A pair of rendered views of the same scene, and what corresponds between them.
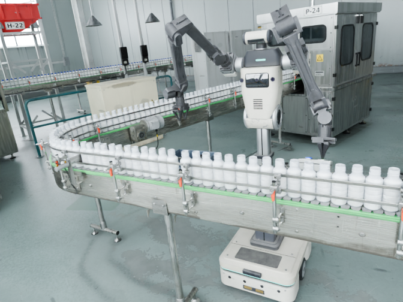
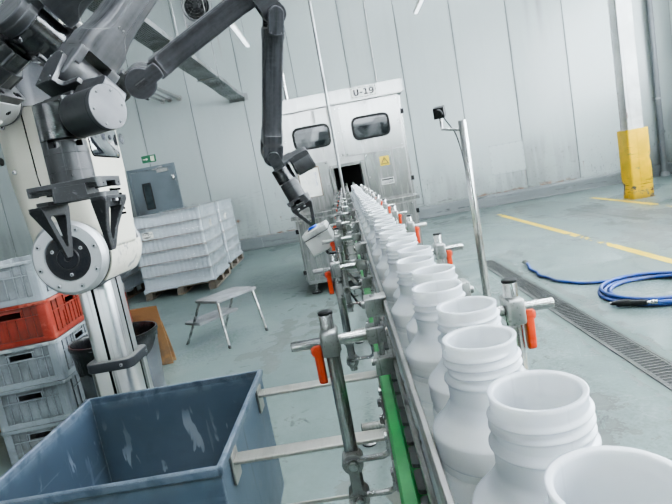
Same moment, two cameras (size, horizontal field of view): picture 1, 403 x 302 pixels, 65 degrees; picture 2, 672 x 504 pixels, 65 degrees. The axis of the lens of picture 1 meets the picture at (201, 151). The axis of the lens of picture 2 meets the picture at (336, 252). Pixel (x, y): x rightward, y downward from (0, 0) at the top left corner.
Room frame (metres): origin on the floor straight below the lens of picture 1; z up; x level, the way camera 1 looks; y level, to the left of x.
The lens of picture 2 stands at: (2.04, 0.91, 1.26)
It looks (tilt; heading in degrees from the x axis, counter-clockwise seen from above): 8 degrees down; 242
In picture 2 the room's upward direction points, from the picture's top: 10 degrees counter-clockwise
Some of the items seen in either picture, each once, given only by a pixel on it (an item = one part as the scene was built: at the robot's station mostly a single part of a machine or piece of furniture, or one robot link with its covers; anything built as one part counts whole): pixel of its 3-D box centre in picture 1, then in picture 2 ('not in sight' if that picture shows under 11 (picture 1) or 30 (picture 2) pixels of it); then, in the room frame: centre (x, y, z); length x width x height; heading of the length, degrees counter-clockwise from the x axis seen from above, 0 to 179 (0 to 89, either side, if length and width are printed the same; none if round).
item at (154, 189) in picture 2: not in sight; (161, 216); (-0.23, -10.72, 1.05); 1.00 x 0.10 x 2.10; 150
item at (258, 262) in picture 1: (267, 243); not in sight; (1.94, -0.41, 0.24); 0.68 x 0.53 x 0.41; 150
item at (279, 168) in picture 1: (279, 177); not in sight; (1.24, -0.33, 1.08); 0.06 x 0.06 x 0.17
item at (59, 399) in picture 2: not in sight; (56, 385); (2.16, -2.61, 0.33); 0.61 x 0.41 x 0.22; 66
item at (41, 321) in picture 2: not in sight; (37, 313); (2.16, -2.62, 0.78); 0.61 x 0.41 x 0.22; 66
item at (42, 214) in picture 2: (183, 112); (70, 222); (2.00, 0.09, 1.26); 0.07 x 0.07 x 0.09; 58
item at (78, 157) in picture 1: (72, 177); not in sight; (1.82, 0.82, 0.96); 0.23 x 0.10 x 0.27; 150
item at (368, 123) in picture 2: not in sight; (350, 188); (-1.30, -4.64, 1.05); 1.60 x 1.40 x 2.10; 60
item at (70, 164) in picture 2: (180, 102); (70, 168); (1.99, 0.10, 1.33); 0.10 x 0.07 x 0.07; 148
